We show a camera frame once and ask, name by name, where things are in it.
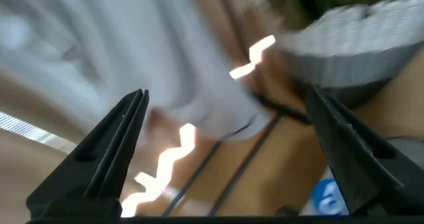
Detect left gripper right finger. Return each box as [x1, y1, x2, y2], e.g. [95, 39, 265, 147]
[303, 86, 424, 217]

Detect pale grey shorts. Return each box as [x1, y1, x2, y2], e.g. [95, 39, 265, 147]
[0, 0, 273, 142]

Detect black clothes rack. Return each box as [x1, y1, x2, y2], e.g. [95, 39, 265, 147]
[161, 91, 314, 217]

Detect beige curtain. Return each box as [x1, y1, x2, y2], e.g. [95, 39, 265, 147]
[0, 0, 278, 224]

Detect white laundry basket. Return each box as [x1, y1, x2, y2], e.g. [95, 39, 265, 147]
[274, 0, 424, 109]

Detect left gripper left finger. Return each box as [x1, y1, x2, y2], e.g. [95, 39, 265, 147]
[26, 88, 150, 219]

